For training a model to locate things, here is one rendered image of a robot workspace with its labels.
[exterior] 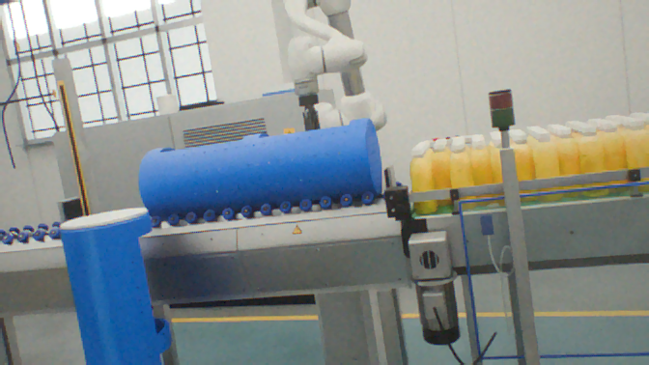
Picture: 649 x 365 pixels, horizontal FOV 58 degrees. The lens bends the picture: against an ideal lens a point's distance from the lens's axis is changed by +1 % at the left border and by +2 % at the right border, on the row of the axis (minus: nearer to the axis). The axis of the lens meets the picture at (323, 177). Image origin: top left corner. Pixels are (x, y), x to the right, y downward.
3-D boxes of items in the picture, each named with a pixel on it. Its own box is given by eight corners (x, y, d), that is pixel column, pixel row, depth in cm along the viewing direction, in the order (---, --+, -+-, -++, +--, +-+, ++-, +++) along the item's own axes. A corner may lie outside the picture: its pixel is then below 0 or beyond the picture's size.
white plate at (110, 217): (84, 227, 178) (85, 231, 178) (162, 207, 198) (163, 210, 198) (45, 225, 196) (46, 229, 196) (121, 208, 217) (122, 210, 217)
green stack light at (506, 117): (491, 126, 163) (489, 110, 163) (515, 124, 162) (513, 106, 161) (492, 128, 157) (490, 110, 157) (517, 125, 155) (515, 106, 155)
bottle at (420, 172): (434, 209, 194) (426, 151, 192) (439, 211, 187) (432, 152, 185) (412, 211, 194) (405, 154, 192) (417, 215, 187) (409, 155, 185)
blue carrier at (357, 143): (182, 214, 243) (170, 147, 241) (385, 190, 220) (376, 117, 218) (144, 227, 215) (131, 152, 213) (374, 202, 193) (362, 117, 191)
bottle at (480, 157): (494, 205, 184) (487, 145, 182) (471, 207, 188) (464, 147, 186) (499, 201, 190) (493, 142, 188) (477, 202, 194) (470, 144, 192)
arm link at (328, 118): (311, 151, 287) (300, 107, 284) (347, 142, 285) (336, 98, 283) (308, 154, 271) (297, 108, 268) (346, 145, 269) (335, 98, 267)
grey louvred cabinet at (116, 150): (129, 291, 510) (98, 127, 495) (361, 280, 434) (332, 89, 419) (84, 314, 460) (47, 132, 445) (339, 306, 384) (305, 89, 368)
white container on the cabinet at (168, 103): (167, 115, 447) (163, 97, 446) (183, 112, 442) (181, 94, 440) (155, 116, 433) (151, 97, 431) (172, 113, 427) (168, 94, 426)
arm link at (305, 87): (290, 81, 211) (293, 98, 211) (314, 77, 208) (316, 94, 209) (296, 82, 219) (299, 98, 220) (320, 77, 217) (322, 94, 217)
